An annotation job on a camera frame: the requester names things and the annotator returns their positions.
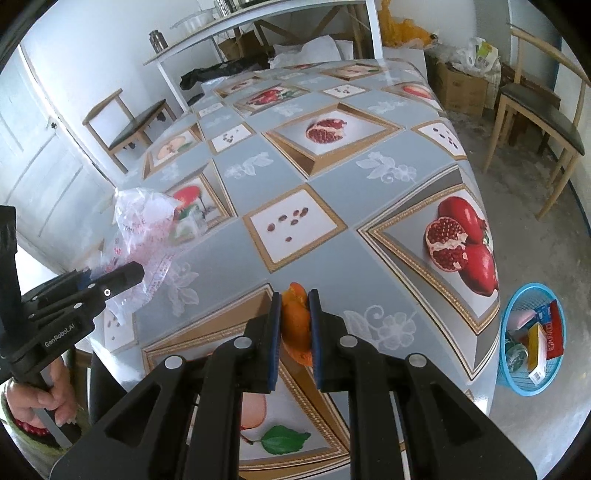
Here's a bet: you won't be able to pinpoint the fruit print tablecloth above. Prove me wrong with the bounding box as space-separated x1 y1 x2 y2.
99 58 502 472

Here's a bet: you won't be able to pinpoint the wooden chair black seat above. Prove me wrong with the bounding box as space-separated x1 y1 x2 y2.
482 23 588 220
83 88 178 174

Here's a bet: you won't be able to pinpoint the cardboard box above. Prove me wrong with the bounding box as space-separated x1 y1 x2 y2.
431 58 490 116
218 30 266 63

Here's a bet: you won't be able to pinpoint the red snack bag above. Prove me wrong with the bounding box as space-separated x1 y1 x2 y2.
540 318 566 358

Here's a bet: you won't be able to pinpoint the red bead bracelet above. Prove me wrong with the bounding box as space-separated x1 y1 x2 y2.
14 418 51 437

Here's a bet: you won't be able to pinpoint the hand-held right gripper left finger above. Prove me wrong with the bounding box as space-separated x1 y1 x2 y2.
76 291 283 480

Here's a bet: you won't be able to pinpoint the white yellow carton box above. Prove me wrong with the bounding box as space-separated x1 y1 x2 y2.
526 323 548 384

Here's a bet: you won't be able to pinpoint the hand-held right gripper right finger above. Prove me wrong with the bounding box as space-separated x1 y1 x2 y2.
308 289 539 480

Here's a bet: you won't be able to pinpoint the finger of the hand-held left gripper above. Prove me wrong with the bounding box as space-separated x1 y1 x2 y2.
28 269 93 301
21 261 145 324

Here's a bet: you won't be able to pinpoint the person's left hand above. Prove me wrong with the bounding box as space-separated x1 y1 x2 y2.
4 353 78 428

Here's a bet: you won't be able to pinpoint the orange peel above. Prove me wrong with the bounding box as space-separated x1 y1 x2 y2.
283 282 315 367

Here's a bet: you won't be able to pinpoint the clear printed plastic bag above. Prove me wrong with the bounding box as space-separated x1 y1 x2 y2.
99 187 206 319

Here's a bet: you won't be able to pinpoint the blue plastic wastebasket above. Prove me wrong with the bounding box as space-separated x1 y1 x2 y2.
496 282 568 398

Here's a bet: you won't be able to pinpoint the dark clothes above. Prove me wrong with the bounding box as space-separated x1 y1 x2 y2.
180 60 273 90

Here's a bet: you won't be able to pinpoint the white panel door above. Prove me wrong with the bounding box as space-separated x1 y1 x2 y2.
0 44 118 278

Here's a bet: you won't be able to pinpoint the dark wooden stool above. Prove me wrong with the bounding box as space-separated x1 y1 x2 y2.
501 62 561 148

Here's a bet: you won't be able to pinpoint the white side table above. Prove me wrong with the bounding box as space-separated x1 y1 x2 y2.
142 0 384 114

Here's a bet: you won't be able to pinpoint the green plastic bottle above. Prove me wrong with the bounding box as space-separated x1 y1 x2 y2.
503 342 529 374

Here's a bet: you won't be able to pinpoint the yellow plastic bag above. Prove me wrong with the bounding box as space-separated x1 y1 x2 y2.
379 0 437 49

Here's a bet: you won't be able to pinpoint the clear glass bowl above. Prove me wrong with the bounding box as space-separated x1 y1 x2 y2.
168 10 213 35

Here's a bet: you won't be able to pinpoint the white foam packing sheet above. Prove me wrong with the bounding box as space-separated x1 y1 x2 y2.
270 36 356 68

